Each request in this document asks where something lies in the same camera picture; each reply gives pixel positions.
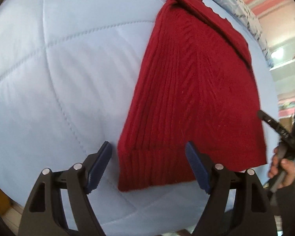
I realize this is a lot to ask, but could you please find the red knitted sweater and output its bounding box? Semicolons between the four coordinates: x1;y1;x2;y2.
118;0;266;192

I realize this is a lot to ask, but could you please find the right forearm dark sleeve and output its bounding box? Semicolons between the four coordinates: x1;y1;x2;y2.
268;183;295;235

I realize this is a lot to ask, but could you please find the person's right hand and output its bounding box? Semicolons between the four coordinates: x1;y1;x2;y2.
268;147;295;189

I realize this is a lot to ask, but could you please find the light blue quilted bedspread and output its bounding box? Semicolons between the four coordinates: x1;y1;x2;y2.
0;0;278;235

